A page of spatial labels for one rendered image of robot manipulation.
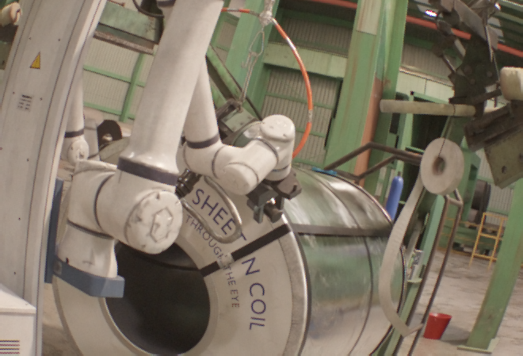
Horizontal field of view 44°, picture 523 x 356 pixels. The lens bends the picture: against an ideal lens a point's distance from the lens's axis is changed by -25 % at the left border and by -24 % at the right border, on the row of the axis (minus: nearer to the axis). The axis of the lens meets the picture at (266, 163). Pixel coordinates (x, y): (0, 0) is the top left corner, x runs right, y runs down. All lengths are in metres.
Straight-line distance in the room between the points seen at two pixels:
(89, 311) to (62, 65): 1.38
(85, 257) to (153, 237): 0.24
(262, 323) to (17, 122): 1.13
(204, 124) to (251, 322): 0.76
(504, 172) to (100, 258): 1.16
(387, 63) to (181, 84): 6.54
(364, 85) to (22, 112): 5.75
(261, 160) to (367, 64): 5.47
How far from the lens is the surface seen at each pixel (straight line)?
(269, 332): 2.50
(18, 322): 1.71
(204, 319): 3.49
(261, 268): 2.50
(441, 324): 7.27
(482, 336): 6.97
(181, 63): 1.72
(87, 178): 1.84
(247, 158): 2.00
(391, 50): 8.21
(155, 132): 1.71
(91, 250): 1.85
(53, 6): 1.96
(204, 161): 2.07
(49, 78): 1.87
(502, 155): 2.12
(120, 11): 3.11
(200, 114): 2.02
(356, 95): 7.41
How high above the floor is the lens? 1.34
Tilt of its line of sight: level
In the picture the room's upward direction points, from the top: 14 degrees clockwise
